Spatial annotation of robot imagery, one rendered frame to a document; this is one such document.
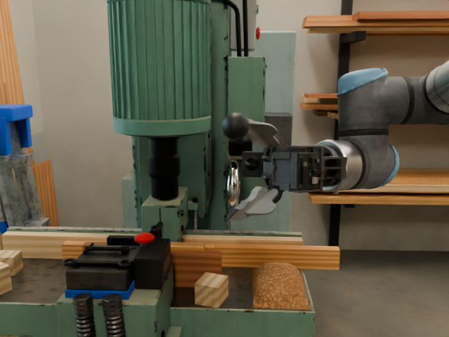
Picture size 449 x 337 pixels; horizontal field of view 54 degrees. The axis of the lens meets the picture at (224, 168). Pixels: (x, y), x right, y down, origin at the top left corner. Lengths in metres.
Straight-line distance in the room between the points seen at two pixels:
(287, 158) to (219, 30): 0.40
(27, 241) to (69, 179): 2.42
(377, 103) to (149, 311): 0.52
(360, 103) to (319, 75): 2.27
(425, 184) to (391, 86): 2.06
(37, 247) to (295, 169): 0.55
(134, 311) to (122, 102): 0.33
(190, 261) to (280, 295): 0.16
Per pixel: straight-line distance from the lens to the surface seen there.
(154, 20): 0.73
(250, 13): 1.07
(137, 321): 0.65
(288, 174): 0.68
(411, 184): 2.86
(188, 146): 0.90
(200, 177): 0.91
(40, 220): 1.71
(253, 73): 0.96
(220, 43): 0.98
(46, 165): 2.63
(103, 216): 3.38
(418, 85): 0.88
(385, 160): 0.84
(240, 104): 0.97
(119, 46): 0.76
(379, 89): 0.84
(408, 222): 3.44
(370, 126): 0.83
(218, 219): 1.03
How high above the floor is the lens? 1.27
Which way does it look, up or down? 12 degrees down
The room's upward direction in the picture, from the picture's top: straight up
